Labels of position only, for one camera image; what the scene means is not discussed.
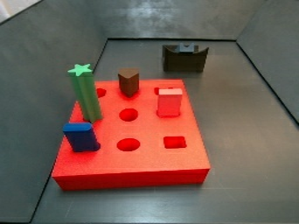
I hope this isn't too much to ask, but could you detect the light blue arch object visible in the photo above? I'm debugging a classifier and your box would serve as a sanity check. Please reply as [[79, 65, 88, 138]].
[[177, 43, 195, 53]]

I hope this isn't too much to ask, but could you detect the red shape sorter board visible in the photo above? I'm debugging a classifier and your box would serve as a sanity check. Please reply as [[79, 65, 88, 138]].
[[51, 80, 211, 190]]

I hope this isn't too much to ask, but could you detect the black curved fixture block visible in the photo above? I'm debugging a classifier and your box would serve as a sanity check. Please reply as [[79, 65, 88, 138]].
[[163, 45, 209, 73]]

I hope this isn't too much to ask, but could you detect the red square block peg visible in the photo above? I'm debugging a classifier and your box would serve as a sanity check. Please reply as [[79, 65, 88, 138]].
[[157, 88, 183, 117]]

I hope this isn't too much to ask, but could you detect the brown rounded triangle peg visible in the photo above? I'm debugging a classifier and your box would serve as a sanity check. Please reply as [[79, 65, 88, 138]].
[[117, 67, 139, 97]]

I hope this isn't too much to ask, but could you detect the dark blue rounded peg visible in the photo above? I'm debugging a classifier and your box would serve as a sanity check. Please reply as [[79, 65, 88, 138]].
[[63, 122, 100, 152]]

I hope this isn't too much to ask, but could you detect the green star prism peg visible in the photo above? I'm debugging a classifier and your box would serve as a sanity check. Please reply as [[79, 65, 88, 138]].
[[68, 64, 103, 123]]

